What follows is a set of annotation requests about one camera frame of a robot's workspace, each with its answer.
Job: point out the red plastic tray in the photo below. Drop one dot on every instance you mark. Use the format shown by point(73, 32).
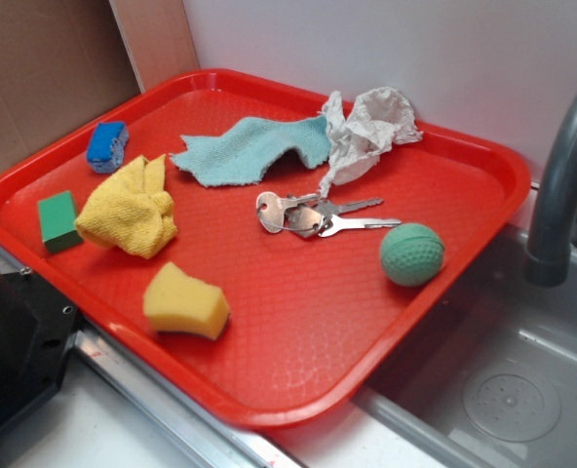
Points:
point(310, 319)

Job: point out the yellow foam sponge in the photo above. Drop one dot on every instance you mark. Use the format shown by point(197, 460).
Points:
point(176, 302)

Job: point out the brown cardboard panel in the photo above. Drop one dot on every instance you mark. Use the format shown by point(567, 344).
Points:
point(63, 63)

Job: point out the crumpled white paper towel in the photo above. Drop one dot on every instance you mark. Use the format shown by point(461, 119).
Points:
point(380, 119)

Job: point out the green rectangular block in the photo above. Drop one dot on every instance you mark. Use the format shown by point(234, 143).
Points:
point(57, 215)

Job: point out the short silver key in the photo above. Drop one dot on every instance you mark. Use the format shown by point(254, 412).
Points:
point(328, 208)

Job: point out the yellow microfibre cloth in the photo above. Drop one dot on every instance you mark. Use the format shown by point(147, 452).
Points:
point(131, 210)

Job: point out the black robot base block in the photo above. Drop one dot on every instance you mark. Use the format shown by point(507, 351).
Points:
point(37, 326)

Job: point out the blue sponge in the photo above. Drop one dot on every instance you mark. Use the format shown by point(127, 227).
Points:
point(105, 153)

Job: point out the long silver key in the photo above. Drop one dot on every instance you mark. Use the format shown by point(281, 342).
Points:
point(337, 223)

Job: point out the green dimpled ball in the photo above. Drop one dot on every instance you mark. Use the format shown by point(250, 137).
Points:
point(411, 255)

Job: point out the teal cloth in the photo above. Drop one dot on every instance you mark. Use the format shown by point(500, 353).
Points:
point(244, 154)

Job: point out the grey sink basin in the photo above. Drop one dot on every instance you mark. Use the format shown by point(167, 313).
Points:
point(488, 378)

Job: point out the grey faucet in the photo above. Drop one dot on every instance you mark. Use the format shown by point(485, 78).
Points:
point(553, 229)

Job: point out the silver key on ring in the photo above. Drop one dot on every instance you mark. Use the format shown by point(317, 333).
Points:
point(271, 208)

